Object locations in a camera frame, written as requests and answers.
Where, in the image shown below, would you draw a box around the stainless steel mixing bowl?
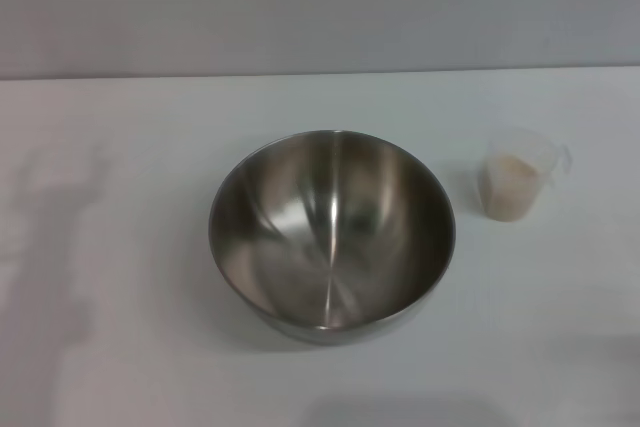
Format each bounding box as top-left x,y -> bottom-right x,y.
208,129 -> 457,347

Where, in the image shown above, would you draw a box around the white rice grains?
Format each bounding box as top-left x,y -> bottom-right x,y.
478,151 -> 542,222

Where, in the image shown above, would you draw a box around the clear plastic measuring cup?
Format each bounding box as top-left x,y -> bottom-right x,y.
476,125 -> 574,223

